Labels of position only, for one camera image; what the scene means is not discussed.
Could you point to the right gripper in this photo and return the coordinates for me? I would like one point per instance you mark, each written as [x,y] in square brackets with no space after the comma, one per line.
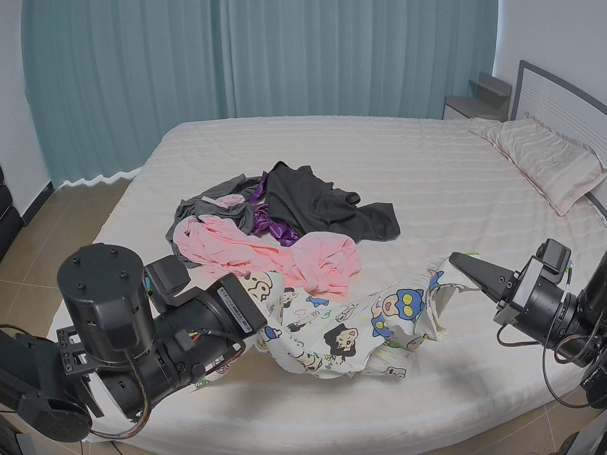
[540,306]

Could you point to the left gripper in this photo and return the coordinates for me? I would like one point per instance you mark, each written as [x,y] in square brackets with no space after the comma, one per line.
[213,315]

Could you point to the white printed pyjama top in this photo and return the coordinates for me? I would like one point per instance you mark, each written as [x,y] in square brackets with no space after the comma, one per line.
[332,330]

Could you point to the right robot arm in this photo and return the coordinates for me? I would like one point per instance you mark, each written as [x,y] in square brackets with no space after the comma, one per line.
[592,301]

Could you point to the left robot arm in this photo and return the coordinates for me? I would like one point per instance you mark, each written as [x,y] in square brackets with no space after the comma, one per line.
[104,301]

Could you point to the bed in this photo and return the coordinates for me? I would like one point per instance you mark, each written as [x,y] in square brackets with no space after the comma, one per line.
[379,168]

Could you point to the pink garment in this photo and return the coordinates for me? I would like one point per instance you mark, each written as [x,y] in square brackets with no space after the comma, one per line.
[227,244]

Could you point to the grey garment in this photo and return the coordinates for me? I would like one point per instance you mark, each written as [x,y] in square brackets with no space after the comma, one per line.
[189,211]

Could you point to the purple garment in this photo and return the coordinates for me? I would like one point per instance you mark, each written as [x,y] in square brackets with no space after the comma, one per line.
[263,218]

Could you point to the pale pink striped pillow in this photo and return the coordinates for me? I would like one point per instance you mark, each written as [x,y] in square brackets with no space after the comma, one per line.
[545,164]

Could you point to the black garment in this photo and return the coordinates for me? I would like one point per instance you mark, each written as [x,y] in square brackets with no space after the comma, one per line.
[308,192]

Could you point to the grey white bedside table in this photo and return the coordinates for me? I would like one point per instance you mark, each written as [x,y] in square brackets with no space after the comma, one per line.
[474,102]

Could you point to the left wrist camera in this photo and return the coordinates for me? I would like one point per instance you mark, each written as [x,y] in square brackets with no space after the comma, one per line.
[166,277]

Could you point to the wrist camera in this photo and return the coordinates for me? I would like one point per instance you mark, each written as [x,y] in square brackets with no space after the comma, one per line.
[552,256]
[166,277]

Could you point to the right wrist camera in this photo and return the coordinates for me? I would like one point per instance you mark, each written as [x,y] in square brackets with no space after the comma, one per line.
[552,256]

